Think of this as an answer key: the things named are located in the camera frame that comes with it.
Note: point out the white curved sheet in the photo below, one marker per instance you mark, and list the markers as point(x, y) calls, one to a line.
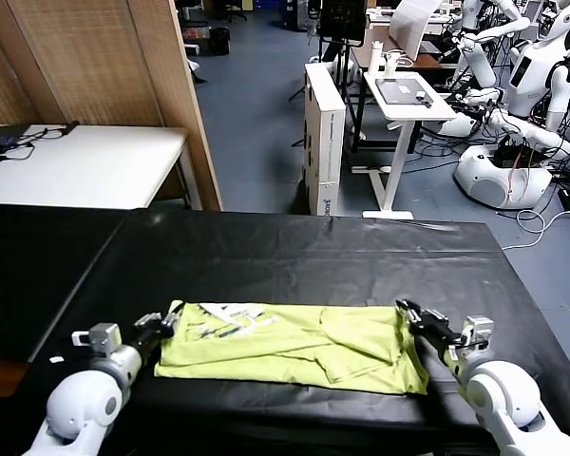
point(409, 28)

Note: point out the black power strip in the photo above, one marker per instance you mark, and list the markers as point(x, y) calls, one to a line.
point(567, 197)

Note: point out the glossy black table cover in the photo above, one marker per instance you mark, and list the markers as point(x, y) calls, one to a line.
point(313, 256)

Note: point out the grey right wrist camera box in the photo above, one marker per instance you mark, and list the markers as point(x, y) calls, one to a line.
point(477, 332)

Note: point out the tall white cardboard box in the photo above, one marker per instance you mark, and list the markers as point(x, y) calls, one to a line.
point(324, 138)

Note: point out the black waste bin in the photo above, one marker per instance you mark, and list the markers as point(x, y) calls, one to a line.
point(219, 42)

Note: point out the white standing desk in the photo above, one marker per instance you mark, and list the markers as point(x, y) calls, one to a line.
point(409, 111)

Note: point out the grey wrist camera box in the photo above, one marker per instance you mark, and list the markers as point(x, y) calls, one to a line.
point(102, 338)
point(477, 332)

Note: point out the lime green t-shirt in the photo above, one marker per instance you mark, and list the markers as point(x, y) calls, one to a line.
point(290, 351)

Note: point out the small black device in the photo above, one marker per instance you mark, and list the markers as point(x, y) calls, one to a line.
point(424, 100)

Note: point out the white cup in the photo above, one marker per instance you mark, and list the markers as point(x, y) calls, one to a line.
point(390, 66)

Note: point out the wooden bamboo partition screen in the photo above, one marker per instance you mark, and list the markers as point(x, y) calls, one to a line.
point(90, 62)

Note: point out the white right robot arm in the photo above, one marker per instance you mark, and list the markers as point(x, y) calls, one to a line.
point(499, 394)

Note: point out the white water bottle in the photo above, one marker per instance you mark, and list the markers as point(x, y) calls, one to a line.
point(375, 59)

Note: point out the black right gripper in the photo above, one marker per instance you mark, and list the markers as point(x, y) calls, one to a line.
point(439, 337)

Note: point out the large white humanoid robot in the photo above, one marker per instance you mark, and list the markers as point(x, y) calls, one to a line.
point(528, 81)

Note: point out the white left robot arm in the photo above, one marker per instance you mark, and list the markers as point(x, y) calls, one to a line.
point(81, 404)

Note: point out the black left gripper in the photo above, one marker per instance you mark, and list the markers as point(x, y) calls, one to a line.
point(148, 338)

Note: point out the dark flat laptop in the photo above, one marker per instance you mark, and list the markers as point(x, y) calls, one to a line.
point(0, 141)

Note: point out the matte black table cover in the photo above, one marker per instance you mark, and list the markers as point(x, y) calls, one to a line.
point(28, 275)

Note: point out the white rectangular table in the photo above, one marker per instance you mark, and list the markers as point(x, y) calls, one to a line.
point(90, 166)

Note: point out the small white humanoid robot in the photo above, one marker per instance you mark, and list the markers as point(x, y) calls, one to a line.
point(478, 62)

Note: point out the grey closed laptop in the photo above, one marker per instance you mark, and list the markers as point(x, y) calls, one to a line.
point(402, 91)

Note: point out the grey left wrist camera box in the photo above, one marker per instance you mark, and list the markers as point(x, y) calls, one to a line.
point(102, 338)

